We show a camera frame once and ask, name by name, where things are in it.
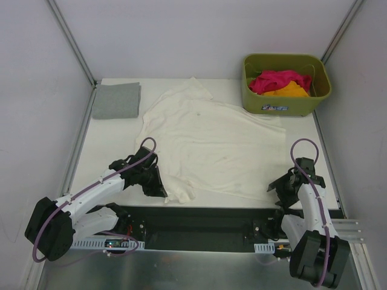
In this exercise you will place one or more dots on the magenta pink t shirt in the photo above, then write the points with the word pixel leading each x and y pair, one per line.
pixel 273 80

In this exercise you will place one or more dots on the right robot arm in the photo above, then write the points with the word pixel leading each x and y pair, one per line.
pixel 318 254

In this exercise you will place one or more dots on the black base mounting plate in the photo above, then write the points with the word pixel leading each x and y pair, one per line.
pixel 228 230

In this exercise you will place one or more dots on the cream white t shirt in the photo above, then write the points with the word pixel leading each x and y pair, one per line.
pixel 203 144

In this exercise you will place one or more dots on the aluminium frame rail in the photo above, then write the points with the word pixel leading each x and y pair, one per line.
pixel 350 230

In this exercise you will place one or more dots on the folded grey t shirt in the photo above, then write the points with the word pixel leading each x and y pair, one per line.
pixel 116 101

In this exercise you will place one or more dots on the orange t shirt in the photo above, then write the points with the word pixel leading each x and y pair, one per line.
pixel 291 90

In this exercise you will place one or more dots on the olive green plastic bin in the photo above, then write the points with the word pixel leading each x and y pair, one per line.
pixel 254 64

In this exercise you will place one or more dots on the right white cable duct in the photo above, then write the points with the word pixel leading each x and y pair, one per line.
pixel 271 247

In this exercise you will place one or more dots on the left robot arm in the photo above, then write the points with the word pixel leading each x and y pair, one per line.
pixel 56 224

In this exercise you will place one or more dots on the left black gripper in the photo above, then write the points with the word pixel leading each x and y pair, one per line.
pixel 153 183

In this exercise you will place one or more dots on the left white cable duct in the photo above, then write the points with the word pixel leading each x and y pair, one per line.
pixel 101 243

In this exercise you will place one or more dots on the white cable duct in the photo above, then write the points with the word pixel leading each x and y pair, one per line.
pixel 271 247
pixel 101 243

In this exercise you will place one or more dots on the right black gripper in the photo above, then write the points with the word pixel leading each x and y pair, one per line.
pixel 279 187

